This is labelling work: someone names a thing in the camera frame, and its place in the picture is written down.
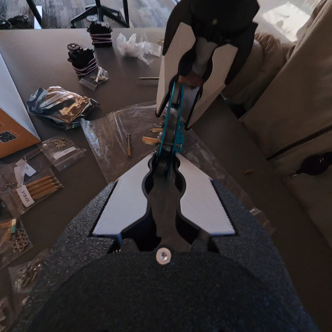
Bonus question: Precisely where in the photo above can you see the person's right hand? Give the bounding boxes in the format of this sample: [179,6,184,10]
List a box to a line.
[185,71,204,87]

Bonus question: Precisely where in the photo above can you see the black cable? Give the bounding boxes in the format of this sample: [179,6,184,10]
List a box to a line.
[267,127,332,160]

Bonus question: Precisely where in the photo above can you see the silvery parts bag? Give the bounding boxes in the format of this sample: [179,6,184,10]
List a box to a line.
[27,86,100,130]

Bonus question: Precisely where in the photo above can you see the black cable plug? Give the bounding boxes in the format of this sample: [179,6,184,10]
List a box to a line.
[288,153,332,179]

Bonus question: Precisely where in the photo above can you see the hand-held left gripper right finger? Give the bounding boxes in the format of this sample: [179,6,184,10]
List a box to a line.
[175,154,237,246]

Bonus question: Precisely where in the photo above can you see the black stand legs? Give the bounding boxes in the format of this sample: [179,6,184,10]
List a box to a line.
[71,0,130,28]

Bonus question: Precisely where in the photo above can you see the small clear servo parts bag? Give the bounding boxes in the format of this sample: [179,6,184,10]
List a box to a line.
[79,66,109,91]

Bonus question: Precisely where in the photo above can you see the clear plastic bag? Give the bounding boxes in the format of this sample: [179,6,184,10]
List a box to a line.
[80,101,273,234]

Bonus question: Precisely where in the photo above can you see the person's right forearm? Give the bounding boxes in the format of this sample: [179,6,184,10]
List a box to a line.
[223,33,297,104]

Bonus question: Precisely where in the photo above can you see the orange box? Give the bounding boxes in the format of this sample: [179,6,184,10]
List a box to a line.
[0,52,41,159]

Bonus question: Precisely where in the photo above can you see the teal perforated bracket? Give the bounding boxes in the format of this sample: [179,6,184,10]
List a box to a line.
[174,122,186,153]

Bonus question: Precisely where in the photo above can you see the black servo with striped wires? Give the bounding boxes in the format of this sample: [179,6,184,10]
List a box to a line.
[87,15,113,49]

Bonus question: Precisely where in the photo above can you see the blue round turntable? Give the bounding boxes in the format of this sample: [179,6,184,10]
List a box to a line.
[153,82,186,180]

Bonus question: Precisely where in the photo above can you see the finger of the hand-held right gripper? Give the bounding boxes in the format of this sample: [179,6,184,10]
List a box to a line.
[185,46,239,129]
[156,22,196,118]

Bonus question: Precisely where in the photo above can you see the row of small hardware bags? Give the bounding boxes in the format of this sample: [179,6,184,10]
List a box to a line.
[0,135,86,332]

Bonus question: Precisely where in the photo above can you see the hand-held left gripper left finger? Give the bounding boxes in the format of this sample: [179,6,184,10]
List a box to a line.
[92,153,160,251]

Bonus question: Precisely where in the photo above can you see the crumpled clear plastic wrap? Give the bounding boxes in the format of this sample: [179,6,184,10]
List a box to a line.
[116,33,162,65]

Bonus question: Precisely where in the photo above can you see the person's beige jacket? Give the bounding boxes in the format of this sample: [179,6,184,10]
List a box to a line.
[239,0,332,251]

